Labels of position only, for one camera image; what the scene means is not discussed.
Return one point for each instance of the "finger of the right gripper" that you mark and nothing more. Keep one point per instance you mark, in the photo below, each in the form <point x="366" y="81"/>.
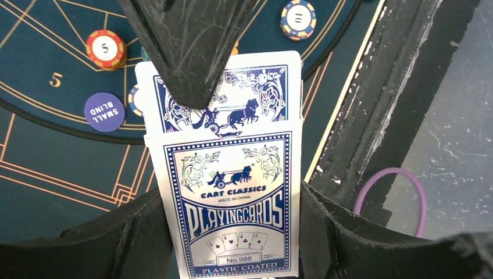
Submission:
<point x="189" y="42"/>

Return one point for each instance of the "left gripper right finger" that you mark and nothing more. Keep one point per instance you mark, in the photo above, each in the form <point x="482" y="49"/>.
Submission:
<point x="336" y="243"/>

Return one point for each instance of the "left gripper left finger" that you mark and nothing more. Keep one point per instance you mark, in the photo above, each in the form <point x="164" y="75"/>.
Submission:
<point x="132" y="241"/>

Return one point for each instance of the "blue playing card deck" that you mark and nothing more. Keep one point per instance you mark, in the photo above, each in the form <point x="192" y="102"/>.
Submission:
<point x="232" y="204"/>

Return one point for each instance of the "teal poker chip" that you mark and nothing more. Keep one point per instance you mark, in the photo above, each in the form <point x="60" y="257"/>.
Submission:
<point x="144" y="55"/>

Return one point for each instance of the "blue backed playing card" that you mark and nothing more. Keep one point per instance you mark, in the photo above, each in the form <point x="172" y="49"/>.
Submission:
<point x="254" y="89"/>

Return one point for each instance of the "purple round blind button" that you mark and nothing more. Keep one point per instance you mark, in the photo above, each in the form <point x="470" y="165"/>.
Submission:
<point x="104" y="112"/>

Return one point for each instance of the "pink white chip stack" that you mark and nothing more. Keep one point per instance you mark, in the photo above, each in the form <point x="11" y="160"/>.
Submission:
<point x="298" y="20"/>

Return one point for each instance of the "orange poker chip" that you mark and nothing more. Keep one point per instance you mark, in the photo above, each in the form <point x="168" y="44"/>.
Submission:
<point x="106" y="49"/>

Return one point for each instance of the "dark green rectangular poker mat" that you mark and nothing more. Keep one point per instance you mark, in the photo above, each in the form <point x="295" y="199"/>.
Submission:
<point x="51" y="180"/>

